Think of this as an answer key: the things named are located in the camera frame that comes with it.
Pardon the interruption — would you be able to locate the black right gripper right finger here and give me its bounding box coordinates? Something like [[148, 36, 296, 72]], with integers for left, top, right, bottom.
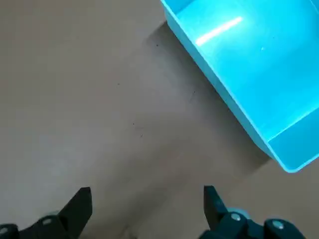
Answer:
[[199, 185, 306, 239]]

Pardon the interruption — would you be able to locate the blue plastic box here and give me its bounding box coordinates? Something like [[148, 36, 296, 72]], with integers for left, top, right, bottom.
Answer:
[[159, 0, 319, 174]]

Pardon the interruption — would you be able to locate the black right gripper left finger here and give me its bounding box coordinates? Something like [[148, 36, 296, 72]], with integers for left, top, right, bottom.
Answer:
[[0, 187, 93, 239]]

